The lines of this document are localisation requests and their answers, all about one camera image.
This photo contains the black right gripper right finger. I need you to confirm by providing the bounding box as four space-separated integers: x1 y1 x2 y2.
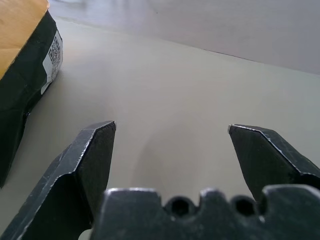
227 123 320 203

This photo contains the white QR code label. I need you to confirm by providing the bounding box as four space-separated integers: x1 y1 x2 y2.
40 31 63 95

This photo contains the black and orange package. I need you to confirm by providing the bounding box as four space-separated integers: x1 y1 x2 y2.
0 0 64 189

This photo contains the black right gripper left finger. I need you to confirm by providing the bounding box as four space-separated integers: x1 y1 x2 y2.
0 120 117 240

